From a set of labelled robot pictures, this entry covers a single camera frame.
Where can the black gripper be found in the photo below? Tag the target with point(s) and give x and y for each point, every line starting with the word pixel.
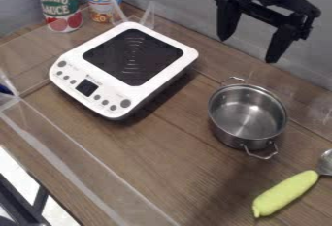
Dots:
pixel 290 16

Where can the silver metal pot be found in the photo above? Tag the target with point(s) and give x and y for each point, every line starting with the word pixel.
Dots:
pixel 247 117

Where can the white and black stove top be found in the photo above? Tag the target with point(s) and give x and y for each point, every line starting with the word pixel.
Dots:
pixel 117 70

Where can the tomato sauce can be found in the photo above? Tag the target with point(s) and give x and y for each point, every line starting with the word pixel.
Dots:
pixel 61 14

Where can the clear acrylic barrier panel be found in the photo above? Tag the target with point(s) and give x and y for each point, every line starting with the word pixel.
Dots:
pixel 99 163

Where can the yellow handled metal spoon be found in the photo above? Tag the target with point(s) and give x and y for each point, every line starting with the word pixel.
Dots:
pixel 291 188

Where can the black metal frame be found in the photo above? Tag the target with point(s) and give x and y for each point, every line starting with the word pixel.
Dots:
pixel 16 211

